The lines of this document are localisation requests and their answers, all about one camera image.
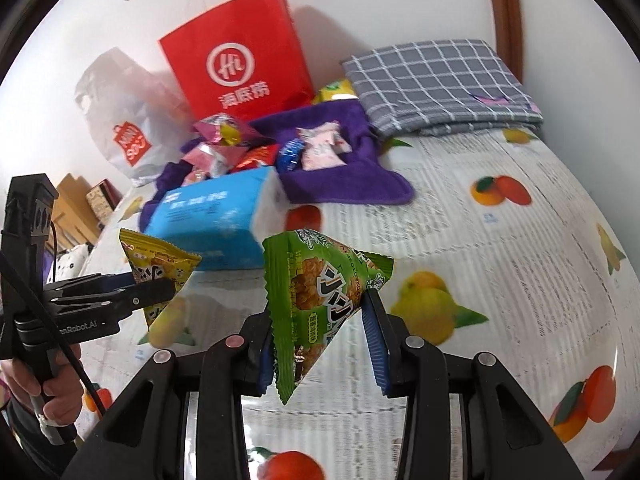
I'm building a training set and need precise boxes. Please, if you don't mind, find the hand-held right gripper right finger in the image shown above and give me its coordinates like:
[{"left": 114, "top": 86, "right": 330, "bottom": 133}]
[{"left": 361, "top": 290, "right": 583, "bottom": 480}]

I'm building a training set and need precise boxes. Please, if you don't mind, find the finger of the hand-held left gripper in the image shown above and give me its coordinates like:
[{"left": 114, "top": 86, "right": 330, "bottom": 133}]
[
  {"left": 44, "top": 272, "right": 138, "bottom": 297},
  {"left": 42, "top": 279, "right": 177, "bottom": 322}
]

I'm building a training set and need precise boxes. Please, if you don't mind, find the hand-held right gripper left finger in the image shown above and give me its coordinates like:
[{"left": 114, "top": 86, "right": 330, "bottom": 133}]
[{"left": 62, "top": 310, "right": 278, "bottom": 480}]

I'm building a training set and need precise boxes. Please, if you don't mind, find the yellow triangular snack packet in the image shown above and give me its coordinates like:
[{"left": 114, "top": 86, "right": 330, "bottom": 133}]
[{"left": 119, "top": 228, "right": 202, "bottom": 331}]

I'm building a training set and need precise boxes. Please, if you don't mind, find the green triangular snack packet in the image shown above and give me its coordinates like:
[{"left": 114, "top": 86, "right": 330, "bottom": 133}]
[{"left": 262, "top": 230, "right": 395, "bottom": 405}]

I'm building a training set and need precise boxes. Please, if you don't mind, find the pink twisted snack packet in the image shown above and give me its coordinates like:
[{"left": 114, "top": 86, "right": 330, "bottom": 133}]
[{"left": 181, "top": 142, "right": 246, "bottom": 178}]

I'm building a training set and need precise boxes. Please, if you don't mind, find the red snack packet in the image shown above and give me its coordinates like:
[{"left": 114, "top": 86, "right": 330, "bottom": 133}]
[{"left": 235, "top": 144, "right": 280, "bottom": 171}]

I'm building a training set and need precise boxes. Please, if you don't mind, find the large pink snack packet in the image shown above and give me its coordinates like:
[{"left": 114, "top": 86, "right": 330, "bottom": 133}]
[{"left": 192, "top": 114, "right": 263, "bottom": 147}]

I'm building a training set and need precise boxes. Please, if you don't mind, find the small white pink sachet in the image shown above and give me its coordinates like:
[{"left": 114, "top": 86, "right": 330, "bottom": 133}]
[
  {"left": 300, "top": 127, "right": 346, "bottom": 171},
  {"left": 295, "top": 121, "right": 353, "bottom": 153}
]

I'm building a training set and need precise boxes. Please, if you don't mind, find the blue cookie packet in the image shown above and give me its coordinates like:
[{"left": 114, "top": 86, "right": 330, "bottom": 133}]
[{"left": 277, "top": 139, "right": 306, "bottom": 172}]

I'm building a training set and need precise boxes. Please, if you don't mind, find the person's left hand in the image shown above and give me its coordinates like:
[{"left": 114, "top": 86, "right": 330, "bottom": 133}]
[{"left": 0, "top": 345, "right": 85, "bottom": 421}]

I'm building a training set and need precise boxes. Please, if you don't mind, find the white black-spotted pillow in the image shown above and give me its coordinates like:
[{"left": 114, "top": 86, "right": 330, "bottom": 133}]
[{"left": 47, "top": 242, "right": 93, "bottom": 286}]

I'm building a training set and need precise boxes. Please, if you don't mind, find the wooden headboard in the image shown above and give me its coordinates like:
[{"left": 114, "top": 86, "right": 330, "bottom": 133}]
[{"left": 52, "top": 174, "right": 106, "bottom": 251}]

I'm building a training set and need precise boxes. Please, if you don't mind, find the patterned book box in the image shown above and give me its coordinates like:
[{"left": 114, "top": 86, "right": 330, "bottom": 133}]
[{"left": 85, "top": 179, "right": 121, "bottom": 221}]

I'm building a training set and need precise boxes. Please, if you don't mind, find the blue tissue pack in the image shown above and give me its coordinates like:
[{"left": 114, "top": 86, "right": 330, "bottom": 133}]
[{"left": 145, "top": 166, "right": 291, "bottom": 272}]

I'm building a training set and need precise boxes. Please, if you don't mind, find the fruit printed table cover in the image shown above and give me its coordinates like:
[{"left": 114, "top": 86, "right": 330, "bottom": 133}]
[{"left": 75, "top": 125, "right": 640, "bottom": 480}]

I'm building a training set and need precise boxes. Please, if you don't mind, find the white plastic shopping bag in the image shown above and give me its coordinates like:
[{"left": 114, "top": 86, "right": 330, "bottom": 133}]
[{"left": 75, "top": 47, "right": 196, "bottom": 188}]

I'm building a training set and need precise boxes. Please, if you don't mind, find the purple towel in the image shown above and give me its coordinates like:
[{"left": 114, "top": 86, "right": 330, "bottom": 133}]
[{"left": 139, "top": 100, "right": 415, "bottom": 228}]

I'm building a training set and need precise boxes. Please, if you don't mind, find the yellow snack bag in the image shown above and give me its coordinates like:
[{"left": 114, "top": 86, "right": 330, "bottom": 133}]
[{"left": 312, "top": 77, "right": 358, "bottom": 106}]

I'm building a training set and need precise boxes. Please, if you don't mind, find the grey checked folded cloth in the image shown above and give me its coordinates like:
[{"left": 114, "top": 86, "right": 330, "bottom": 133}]
[{"left": 341, "top": 39, "right": 545, "bottom": 141}]

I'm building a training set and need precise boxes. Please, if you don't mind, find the red paper bag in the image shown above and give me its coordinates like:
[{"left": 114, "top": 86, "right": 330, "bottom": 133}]
[{"left": 159, "top": 0, "right": 315, "bottom": 122}]

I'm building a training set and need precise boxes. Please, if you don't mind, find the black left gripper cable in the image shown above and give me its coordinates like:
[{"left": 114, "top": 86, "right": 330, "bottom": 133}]
[{"left": 0, "top": 220, "right": 108, "bottom": 416}]

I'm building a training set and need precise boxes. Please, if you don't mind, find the brown wooden door frame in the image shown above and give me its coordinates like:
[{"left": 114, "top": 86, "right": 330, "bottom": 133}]
[{"left": 482, "top": 0, "right": 523, "bottom": 83}]

